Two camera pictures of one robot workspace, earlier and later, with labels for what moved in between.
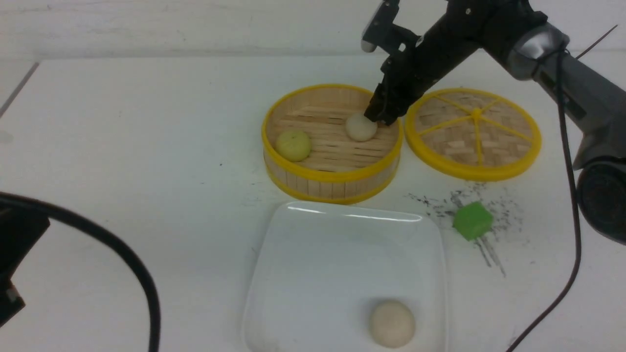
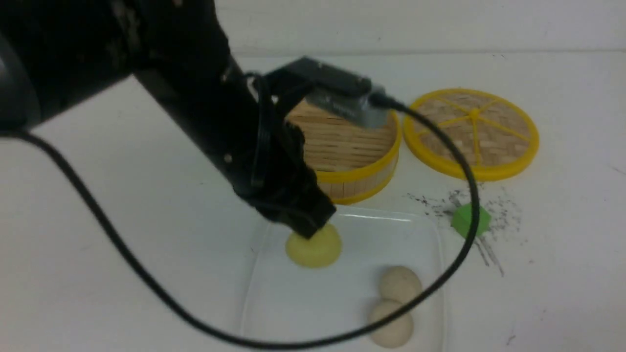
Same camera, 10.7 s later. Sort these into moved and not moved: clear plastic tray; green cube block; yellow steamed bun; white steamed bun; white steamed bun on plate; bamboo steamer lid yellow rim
Moved: yellow steamed bun; white steamed bun
Not moved: green cube block; bamboo steamer lid yellow rim; white steamed bun on plate; clear plastic tray
